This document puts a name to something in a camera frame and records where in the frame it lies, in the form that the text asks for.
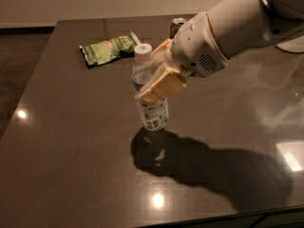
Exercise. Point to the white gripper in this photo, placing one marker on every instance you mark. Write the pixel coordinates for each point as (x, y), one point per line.
(197, 45)

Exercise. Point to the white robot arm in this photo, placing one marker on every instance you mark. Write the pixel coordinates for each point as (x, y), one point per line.
(240, 25)

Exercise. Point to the clear plastic water bottle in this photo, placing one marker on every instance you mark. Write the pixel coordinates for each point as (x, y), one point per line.
(153, 111)

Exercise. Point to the brown soda can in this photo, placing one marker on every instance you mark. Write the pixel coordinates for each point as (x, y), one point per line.
(175, 26)

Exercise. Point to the green snack bag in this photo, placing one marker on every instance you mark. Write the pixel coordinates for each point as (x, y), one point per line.
(109, 50)

